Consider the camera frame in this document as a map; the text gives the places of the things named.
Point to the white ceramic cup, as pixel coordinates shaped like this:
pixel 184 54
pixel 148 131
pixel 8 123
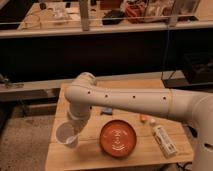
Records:
pixel 66 135

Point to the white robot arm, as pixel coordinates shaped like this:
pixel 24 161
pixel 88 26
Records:
pixel 190 107

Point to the orange plate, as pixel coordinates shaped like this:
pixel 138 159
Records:
pixel 117 138

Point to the black bag on shelf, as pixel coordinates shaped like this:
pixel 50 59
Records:
pixel 112 17

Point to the wooden table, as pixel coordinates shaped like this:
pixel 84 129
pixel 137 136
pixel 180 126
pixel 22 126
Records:
pixel 88 156

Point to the orange clutter on shelf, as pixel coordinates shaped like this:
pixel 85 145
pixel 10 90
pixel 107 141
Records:
pixel 152 12

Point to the grey shelf post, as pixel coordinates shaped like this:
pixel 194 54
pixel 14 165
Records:
pixel 84 14
pixel 175 12

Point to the grey right shelf post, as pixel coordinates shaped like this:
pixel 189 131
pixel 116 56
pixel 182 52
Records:
pixel 175 12

